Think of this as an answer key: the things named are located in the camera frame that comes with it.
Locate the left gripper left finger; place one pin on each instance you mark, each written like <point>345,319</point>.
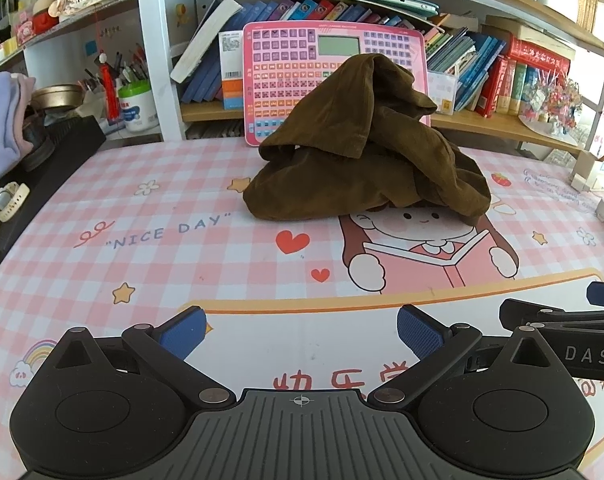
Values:
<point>162,351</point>

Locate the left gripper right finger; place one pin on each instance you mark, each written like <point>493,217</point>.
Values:
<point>442,352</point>

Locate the brown corduroy pants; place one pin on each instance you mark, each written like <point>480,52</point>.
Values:
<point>356,142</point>

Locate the pink checkered cartoon desk mat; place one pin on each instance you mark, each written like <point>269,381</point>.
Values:
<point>139,234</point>

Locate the wooden shelf board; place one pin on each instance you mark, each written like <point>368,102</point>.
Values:
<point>503,127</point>

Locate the colourful candy bouquet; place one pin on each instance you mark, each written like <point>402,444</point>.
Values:
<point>550,103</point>

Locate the white smartwatch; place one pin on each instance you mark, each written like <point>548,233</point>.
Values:
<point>12,197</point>

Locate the red dictionary book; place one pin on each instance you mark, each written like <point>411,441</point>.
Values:
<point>487,102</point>

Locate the black box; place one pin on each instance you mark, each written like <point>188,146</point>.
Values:
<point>75,140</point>

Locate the white green-lid pen jar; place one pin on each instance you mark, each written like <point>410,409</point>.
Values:
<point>138,108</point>

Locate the red tassel ornament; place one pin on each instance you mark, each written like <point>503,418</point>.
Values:
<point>113,111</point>

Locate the blue books row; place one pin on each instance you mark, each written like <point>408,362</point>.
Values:
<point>205,83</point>

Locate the brass bowl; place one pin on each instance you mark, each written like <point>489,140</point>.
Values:
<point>59,98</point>

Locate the lavender folded cloth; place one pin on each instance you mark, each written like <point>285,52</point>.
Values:
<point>15,95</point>

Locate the pink learning keyboard tablet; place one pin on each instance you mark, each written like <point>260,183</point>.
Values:
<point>285,60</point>

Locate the white orange box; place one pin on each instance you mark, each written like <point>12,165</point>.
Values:
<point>231,58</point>

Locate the white leaning book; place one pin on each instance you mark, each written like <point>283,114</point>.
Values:
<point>204,36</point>

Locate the white bookshelf upright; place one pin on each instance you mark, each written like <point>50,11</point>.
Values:
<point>152,14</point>

